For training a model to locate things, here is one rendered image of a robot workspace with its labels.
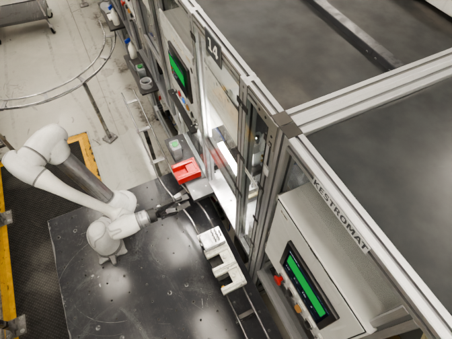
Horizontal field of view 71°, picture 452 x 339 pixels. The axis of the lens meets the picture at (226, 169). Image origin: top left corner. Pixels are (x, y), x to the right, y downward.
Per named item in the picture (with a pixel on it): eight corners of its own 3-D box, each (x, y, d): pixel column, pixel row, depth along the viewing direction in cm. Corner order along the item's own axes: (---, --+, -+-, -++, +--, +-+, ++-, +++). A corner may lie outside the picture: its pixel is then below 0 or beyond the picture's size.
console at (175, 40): (168, 85, 188) (153, 9, 150) (212, 71, 195) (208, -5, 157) (196, 134, 167) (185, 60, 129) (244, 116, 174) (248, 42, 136)
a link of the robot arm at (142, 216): (138, 224, 160) (149, 220, 162) (133, 210, 165) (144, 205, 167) (142, 232, 168) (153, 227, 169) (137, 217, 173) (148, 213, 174)
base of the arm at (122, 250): (101, 271, 196) (98, 268, 192) (93, 240, 208) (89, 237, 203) (130, 258, 201) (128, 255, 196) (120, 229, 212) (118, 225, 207)
